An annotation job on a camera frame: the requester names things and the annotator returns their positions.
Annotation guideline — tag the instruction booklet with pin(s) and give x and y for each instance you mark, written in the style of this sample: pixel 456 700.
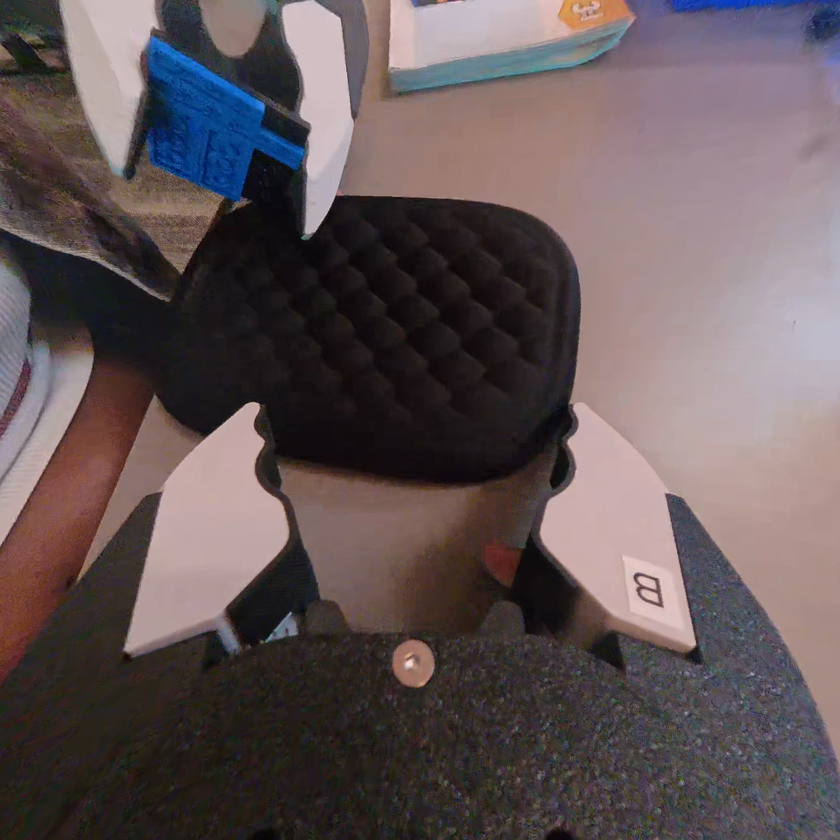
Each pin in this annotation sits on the instruction booklet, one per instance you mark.
pixel 492 39

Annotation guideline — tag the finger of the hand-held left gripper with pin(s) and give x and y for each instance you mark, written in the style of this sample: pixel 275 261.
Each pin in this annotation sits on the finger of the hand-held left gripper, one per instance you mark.
pixel 105 65
pixel 325 98

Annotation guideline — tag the blue plastic bin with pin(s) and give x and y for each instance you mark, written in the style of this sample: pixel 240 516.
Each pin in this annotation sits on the blue plastic bin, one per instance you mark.
pixel 741 5

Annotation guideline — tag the blue toy plate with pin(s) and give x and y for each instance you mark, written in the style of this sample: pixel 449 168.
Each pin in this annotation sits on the blue toy plate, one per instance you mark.
pixel 197 118

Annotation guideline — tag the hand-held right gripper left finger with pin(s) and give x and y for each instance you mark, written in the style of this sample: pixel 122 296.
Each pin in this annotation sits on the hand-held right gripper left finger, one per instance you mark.
pixel 210 538

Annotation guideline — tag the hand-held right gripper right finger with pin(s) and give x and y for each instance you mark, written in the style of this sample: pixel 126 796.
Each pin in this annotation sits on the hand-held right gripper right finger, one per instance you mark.
pixel 617 525

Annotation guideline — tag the black foam-lined case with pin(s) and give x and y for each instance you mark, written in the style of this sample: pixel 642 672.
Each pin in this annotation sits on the black foam-lined case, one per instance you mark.
pixel 394 341

